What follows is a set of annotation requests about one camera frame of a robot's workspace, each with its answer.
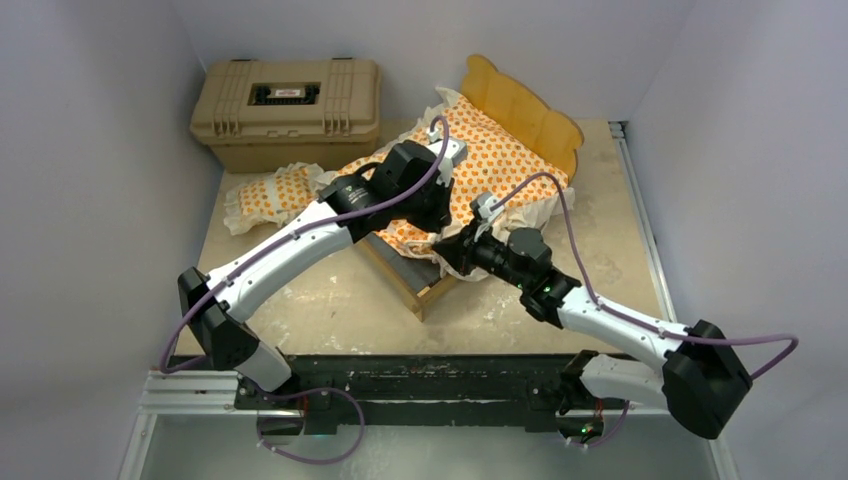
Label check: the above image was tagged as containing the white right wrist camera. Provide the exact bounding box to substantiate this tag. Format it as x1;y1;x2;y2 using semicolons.
470;191;504;236

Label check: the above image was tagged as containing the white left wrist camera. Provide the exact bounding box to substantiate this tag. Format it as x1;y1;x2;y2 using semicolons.
427;129;468;187

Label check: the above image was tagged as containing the orange patterned white blanket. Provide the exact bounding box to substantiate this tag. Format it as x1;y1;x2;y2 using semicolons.
324;86;576;284

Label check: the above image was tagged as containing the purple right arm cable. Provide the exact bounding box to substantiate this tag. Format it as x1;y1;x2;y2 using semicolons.
493;172;800;450

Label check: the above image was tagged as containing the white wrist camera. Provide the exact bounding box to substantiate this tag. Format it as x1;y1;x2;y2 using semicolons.
427;129;468;187
470;191;504;236

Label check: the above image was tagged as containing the small orange patterned pillow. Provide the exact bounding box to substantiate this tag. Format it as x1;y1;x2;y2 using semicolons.
223;162;338;236

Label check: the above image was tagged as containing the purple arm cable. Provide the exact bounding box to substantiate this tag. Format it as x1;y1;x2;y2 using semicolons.
157;115;452;465
493;172;800;450

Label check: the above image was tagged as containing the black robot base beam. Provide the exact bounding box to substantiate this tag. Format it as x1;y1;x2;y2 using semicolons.
165;352;647;435

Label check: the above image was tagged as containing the tan plastic tool case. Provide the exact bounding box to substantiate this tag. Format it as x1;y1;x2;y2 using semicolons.
189;58;381;173

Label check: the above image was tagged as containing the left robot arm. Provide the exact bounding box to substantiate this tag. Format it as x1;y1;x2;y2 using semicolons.
178;139;467;409

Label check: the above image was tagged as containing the wooden pet bed frame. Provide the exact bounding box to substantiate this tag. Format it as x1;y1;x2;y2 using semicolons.
360;55;584;320

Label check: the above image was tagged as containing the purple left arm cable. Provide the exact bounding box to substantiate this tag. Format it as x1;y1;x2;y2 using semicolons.
157;115;452;465

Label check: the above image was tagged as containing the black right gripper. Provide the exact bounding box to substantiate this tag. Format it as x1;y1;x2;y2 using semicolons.
433;217;530;291

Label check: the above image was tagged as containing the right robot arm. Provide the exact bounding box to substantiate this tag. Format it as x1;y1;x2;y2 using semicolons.
433;226;752;439

